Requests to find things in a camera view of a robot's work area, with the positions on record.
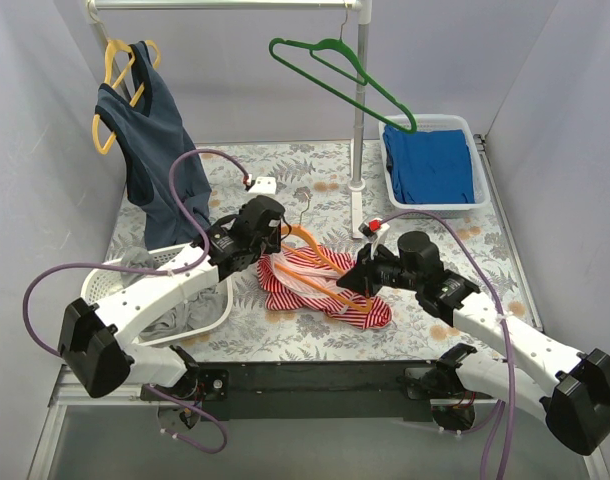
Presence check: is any orange hanger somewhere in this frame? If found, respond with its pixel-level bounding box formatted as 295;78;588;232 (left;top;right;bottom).
279;187;375;315

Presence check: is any red white striped tank top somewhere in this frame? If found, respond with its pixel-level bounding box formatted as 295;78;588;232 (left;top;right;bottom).
256;246;393;330

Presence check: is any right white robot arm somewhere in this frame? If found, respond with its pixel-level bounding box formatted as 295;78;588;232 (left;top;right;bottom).
336;231;610;456

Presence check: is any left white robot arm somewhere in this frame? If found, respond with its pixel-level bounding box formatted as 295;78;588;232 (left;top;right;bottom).
58;195;285;400

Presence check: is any navy blue tank top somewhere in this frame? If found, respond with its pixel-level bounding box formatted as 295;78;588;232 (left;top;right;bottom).
95;41;197;250

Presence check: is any green hanger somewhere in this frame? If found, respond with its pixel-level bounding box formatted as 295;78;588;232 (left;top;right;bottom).
268;1;418;134

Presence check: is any yellow hanger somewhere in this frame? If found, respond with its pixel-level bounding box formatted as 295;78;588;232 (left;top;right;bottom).
93;39;161;155

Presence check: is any floral table mat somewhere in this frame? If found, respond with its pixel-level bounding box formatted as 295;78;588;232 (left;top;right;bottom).
104;142;541;362

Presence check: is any blue folded cloth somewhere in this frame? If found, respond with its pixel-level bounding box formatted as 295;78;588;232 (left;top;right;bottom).
382;126;475;205

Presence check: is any grey garment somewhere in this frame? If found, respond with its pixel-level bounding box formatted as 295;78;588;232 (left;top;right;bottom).
120;246;228;342

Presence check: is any white basket right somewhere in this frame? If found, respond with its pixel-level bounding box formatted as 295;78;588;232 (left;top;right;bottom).
379;114;491;217

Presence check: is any white laundry basket left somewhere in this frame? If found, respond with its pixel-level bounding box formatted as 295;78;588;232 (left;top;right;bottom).
82;244;233;346

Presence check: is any white clothes rack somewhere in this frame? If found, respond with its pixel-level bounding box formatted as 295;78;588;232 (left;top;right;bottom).
85;1;372;239

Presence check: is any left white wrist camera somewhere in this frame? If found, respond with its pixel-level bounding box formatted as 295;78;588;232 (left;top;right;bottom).
244;176;277;196

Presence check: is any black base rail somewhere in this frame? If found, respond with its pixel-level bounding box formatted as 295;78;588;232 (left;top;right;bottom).
139;359;486;424

